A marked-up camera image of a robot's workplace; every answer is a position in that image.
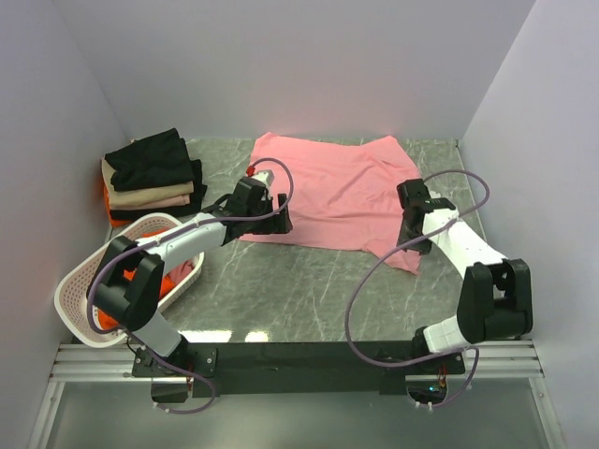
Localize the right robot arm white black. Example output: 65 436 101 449
398 198 533 357

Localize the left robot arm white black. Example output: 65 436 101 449
87 170 292 358

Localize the black folded t shirt lower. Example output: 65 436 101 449
110 159 207 223

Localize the black folded t shirt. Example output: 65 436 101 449
104 128 194 192
110 159 207 223

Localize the light pink folded t shirt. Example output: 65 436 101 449
110 195 190 210

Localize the black folded t shirt top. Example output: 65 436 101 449
104 128 194 192

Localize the dusty pink shirt in basket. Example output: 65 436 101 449
167 260 196 285

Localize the beige folded t shirt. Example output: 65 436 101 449
101 159 194 206

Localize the orange folded t shirt bottom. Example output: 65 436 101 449
102 183 127 228

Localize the orange t shirt in basket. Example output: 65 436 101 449
94 268 174 331

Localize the white plastic laundry basket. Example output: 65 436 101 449
54 213 182 349

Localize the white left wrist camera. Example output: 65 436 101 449
246 166 274 189

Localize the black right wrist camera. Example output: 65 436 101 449
397 178 431 210

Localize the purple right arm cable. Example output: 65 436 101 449
344 168 491 411

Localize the aluminium frame rail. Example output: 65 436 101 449
27 340 567 448

